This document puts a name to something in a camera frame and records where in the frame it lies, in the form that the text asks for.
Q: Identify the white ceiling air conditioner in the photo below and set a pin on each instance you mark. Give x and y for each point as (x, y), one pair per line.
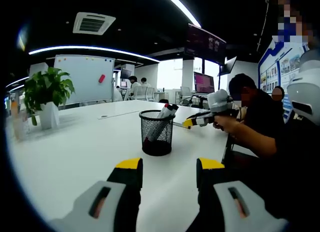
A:
(92, 24)

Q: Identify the whiteboard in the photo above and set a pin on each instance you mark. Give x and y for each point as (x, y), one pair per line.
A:
(82, 79)

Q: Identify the red-capped whiteboard marker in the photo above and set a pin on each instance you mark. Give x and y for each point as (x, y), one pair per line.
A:
(166, 105)

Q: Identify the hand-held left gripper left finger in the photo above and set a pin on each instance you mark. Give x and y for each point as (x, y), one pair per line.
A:
(105, 204)

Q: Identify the person's right hand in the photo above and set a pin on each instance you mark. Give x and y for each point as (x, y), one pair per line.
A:
(230, 125)

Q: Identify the dark hanging display screen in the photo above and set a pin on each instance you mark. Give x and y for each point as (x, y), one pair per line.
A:
(205, 42)

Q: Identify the green plant in white pot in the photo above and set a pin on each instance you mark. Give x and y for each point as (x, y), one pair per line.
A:
(48, 116)

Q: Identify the row of coloured magnets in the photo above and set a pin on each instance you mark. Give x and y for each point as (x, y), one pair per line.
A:
(87, 58)

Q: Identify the white chest-worn device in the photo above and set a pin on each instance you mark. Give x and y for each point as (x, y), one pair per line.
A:
(302, 91)

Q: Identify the curved ceiling light strip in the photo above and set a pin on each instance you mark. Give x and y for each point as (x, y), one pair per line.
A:
(17, 87)
(182, 7)
(17, 81)
(82, 47)

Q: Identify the black mesh pen holder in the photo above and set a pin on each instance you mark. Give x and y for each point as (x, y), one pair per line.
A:
(156, 136)

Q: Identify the white mesh office chair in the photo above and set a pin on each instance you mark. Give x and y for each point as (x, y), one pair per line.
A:
(186, 91)
(150, 93)
(141, 91)

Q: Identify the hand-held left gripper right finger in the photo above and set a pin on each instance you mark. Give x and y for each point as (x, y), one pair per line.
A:
(232, 204)

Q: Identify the red whiteboard eraser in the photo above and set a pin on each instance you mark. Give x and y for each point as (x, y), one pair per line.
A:
(101, 78)

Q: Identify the orange drink bottle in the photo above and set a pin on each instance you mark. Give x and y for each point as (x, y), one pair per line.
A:
(14, 108)

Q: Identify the person's dark clothing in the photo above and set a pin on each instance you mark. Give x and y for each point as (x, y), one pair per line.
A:
(300, 167)

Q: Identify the black office chair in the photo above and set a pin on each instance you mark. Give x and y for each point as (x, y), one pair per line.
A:
(163, 101)

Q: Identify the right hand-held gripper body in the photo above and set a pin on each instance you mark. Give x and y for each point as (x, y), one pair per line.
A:
(218, 100)

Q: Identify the blue white wall poster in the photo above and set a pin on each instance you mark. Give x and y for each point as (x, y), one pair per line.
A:
(272, 71)

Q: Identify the tilted wall monitor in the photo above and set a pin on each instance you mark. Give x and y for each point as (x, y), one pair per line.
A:
(228, 66)

